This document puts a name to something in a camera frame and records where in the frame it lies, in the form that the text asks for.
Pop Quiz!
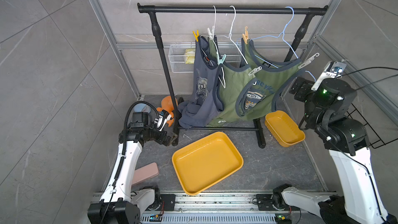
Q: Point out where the light blue wire hanger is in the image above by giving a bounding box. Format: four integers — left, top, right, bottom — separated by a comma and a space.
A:
250, 6, 317, 83

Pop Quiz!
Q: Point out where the yellow item in basket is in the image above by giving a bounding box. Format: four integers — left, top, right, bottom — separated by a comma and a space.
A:
184, 48, 196, 64

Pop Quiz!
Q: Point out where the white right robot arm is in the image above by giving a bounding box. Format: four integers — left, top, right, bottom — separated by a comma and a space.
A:
272, 77, 398, 224

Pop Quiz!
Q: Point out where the white wire hanger left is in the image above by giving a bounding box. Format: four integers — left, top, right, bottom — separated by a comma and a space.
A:
210, 36, 226, 89

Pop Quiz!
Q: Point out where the white wire basket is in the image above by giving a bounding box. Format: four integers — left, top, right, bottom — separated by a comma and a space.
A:
168, 43, 241, 73

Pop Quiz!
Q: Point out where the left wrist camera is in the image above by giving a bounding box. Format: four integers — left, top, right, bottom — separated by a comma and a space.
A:
155, 110, 172, 131

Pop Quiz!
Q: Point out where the white wire hanger right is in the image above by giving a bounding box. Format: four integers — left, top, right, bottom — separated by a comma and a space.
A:
212, 5, 248, 64

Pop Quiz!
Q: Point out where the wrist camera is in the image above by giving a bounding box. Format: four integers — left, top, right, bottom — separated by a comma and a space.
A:
311, 61, 347, 91
155, 110, 172, 131

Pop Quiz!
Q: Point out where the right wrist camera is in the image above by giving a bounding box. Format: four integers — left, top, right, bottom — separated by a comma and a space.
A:
311, 61, 347, 91

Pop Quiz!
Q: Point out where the dark grey tank top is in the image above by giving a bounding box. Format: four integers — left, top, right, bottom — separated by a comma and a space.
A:
177, 36, 222, 129

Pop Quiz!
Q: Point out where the black clothes rack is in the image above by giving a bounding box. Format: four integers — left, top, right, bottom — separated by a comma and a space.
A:
137, 3, 329, 149

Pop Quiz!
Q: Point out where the plain green tank top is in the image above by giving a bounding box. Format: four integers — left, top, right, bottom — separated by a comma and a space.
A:
207, 36, 254, 127

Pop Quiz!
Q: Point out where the pink rectangular case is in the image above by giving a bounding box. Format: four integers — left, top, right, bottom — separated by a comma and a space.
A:
131, 162, 159, 186

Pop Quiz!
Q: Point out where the orange clothespin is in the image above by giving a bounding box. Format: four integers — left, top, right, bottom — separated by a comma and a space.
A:
242, 26, 249, 44

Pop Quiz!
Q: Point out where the large yellow plastic tray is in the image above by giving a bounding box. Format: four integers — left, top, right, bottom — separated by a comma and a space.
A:
172, 132, 244, 196

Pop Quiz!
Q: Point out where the white wire hanger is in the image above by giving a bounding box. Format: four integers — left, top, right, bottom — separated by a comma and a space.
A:
210, 36, 226, 89
212, 5, 248, 64

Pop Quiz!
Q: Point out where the green printed tank top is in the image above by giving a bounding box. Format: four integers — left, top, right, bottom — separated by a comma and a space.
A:
241, 40, 303, 119

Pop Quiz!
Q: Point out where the orange plush toy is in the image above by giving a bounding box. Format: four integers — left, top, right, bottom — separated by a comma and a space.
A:
157, 95, 175, 127

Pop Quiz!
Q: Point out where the metal base rail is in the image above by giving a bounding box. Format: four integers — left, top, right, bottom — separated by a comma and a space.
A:
91, 191, 340, 224

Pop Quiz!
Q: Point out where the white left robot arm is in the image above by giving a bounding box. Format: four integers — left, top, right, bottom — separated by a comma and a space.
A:
87, 101, 178, 224

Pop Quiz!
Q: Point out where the black wire wall rack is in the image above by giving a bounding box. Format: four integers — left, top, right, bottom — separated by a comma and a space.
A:
345, 103, 398, 149

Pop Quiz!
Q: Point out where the small yellow plastic tray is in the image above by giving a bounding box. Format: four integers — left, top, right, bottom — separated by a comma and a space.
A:
264, 111, 305, 147

